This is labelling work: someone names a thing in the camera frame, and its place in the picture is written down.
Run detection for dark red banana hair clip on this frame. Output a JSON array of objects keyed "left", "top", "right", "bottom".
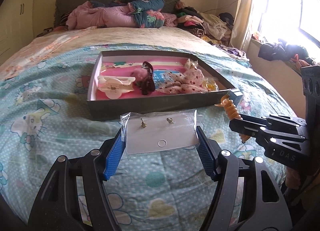
[{"left": 140, "top": 61, "right": 156, "bottom": 95}]

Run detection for dark clothes on windowsill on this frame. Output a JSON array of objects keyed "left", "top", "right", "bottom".
[{"left": 258, "top": 41, "right": 315, "bottom": 65}]

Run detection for cream built-in wardrobe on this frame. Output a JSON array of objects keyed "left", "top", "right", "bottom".
[{"left": 1, "top": 0, "right": 34, "bottom": 64}]

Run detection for pile of clothes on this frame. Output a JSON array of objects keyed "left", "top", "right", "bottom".
[{"left": 163, "top": 0, "right": 249, "bottom": 62}]

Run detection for yellow hair ties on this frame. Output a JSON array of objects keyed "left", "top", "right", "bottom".
[{"left": 201, "top": 77, "right": 220, "bottom": 92}]

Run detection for pink quilted comforter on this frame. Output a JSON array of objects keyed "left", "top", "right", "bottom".
[{"left": 66, "top": 1, "right": 137, "bottom": 30}]

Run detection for cream curtain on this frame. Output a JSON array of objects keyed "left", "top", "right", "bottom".
[{"left": 229, "top": 0, "right": 254, "bottom": 52}]

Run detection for peach floral blanket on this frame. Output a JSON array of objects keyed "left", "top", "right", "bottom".
[{"left": 1, "top": 26, "right": 97, "bottom": 81}]

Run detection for pink book with blue label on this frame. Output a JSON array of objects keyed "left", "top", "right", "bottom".
[{"left": 96, "top": 57, "right": 218, "bottom": 101}]

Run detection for cream claw hair clip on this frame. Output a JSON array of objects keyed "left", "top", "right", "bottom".
[{"left": 98, "top": 76, "right": 136, "bottom": 100}]

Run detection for earring card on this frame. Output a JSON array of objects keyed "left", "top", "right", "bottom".
[{"left": 120, "top": 109, "right": 199, "bottom": 155}]

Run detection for orange spiral hair tie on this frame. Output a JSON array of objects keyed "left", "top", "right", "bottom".
[{"left": 214, "top": 94, "right": 249, "bottom": 144}]

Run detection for person's right hand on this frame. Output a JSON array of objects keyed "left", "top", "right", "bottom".
[{"left": 285, "top": 167, "right": 300, "bottom": 189}]

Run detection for polka dot sheer scrunchie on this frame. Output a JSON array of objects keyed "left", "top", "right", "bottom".
[{"left": 156, "top": 68, "right": 208, "bottom": 95}]

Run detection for dark cardboard tray box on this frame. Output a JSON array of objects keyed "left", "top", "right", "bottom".
[{"left": 87, "top": 50, "right": 242, "bottom": 120}]

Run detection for pink pompom hair tie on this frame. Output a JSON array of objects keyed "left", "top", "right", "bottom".
[{"left": 131, "top": 68, "right": 148, "bottom": 85}]

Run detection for beige bed blanket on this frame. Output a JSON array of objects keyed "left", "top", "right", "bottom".
[{"left": 0, "top": 26, "right": 226, "bottom": 72}]

